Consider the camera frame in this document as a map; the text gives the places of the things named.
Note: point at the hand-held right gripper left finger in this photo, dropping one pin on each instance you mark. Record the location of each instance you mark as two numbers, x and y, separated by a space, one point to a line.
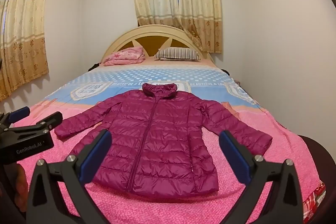
97 152

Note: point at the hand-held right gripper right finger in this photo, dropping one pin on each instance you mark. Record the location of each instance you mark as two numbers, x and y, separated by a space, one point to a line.
234 155

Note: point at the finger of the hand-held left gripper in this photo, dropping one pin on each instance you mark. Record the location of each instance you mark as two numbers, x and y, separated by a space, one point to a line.
19 112
50 119

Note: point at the magenta quilted puffer jacket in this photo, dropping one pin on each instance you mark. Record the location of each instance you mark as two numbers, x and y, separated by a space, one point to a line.
157 140

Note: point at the pink and blue bed sheet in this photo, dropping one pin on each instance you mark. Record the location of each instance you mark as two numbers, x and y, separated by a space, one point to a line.
262 119

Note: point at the dark round bed footboard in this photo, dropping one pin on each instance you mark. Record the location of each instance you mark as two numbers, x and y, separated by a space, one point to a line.
313 153

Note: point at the wide beige floral curtain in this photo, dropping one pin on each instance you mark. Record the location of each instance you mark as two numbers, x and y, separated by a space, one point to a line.
23 29

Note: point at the folded pink floral blanket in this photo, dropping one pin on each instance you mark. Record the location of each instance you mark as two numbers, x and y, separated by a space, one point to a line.
125 56

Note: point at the striped pillow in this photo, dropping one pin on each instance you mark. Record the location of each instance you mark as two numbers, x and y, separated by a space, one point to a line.
177 54

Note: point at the cream wooden bed headboard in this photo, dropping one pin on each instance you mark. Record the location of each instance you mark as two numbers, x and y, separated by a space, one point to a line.
155 39

